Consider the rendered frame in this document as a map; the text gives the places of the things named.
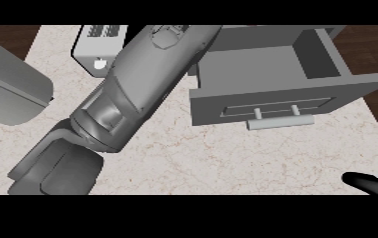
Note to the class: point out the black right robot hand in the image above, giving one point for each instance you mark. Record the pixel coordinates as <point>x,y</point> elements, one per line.
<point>362,182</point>

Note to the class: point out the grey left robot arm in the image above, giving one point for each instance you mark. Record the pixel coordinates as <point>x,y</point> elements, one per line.
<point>133,82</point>

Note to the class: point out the grey open drawer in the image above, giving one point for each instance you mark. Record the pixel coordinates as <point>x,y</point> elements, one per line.
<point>246,67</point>

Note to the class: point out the white box appliance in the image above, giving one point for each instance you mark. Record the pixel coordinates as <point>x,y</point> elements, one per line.
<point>91,52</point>

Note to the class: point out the grey rounded appliance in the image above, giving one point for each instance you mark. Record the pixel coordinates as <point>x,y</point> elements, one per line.
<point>20,92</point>

